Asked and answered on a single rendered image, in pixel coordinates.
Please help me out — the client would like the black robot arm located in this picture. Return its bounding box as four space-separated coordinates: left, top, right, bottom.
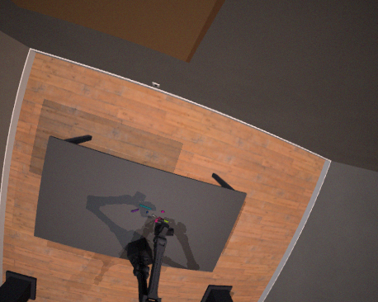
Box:
132 222 174 302

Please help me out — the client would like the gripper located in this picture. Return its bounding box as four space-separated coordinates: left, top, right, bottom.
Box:
154 217 164 235

